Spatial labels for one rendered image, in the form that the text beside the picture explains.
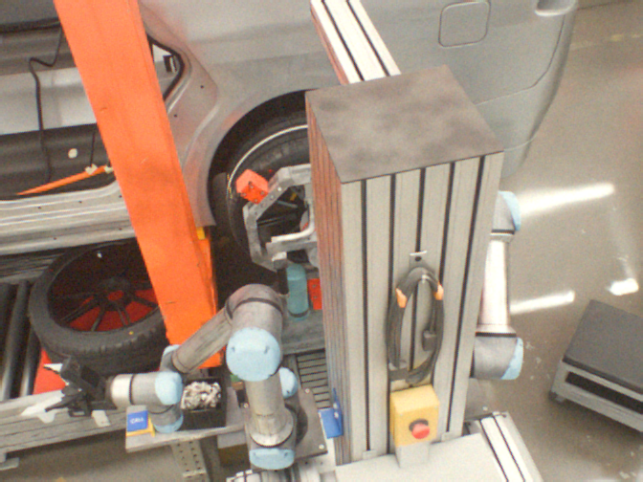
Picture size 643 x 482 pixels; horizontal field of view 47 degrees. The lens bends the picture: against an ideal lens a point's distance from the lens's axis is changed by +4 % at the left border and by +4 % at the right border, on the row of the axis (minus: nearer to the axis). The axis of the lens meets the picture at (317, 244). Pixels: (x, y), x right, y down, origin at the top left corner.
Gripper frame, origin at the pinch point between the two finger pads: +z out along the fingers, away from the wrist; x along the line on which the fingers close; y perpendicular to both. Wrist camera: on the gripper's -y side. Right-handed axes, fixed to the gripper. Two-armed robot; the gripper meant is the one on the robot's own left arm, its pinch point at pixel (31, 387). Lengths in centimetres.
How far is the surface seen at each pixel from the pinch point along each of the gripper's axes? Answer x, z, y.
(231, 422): 46, -32, 74
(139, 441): 39, -1, 74
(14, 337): 102, 70, 83
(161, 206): 53, -23, -16
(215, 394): 50, -27, 63
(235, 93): 109, -39, -23
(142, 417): 46, -1, 70
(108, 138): 49, -16, -41
